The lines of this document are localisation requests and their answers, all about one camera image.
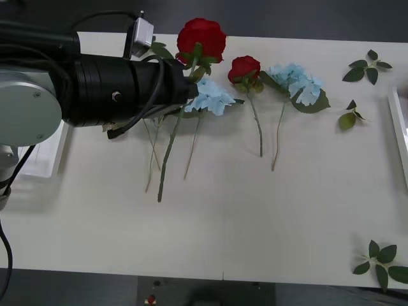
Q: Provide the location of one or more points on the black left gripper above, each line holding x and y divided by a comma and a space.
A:
143, 86

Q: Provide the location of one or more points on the large red rose green stem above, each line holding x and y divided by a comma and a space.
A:
201, 35

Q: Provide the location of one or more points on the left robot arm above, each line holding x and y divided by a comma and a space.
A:
95, 89

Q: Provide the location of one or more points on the dark robot base panel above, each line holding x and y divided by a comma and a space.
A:
204, 291

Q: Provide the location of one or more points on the pale blue flower green stem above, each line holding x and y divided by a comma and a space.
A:
150, 173
299, 83
210, 95
155, 156

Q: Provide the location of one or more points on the green leaf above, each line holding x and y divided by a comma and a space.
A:
161, 50

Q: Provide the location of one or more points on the small red rose green stem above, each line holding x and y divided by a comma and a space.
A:
245, 68

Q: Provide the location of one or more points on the small loose green leaf sprig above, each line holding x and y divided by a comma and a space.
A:
346, 121

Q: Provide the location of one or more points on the shallow white box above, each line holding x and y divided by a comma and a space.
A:
48, 159
398, 127

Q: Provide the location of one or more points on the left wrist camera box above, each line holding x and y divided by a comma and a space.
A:
143, 33

